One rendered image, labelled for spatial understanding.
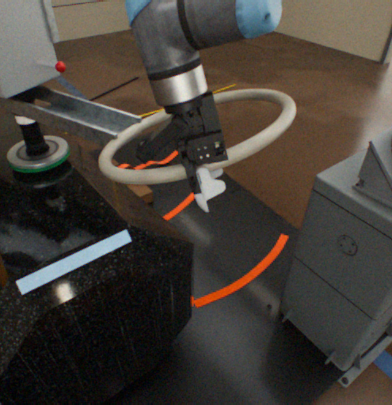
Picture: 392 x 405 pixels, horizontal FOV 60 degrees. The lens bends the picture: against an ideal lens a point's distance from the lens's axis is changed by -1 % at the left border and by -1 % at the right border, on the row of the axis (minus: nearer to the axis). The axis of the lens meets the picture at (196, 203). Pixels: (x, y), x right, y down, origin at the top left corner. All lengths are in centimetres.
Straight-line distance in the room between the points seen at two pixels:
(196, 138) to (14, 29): 72
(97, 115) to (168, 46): 63
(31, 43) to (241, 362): 147
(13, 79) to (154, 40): 69
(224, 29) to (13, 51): 77
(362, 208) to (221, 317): 92
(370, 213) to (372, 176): 12
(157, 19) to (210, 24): 8
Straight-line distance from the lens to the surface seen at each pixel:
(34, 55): 121
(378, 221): 121
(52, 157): 133
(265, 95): 95
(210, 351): 172
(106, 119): 112
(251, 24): 50
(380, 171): 120
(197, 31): 52
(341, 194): 124
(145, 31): 55
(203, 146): 60
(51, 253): 102
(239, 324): 179
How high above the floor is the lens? 155
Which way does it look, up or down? 40 degrees down
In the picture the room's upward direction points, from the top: straight up
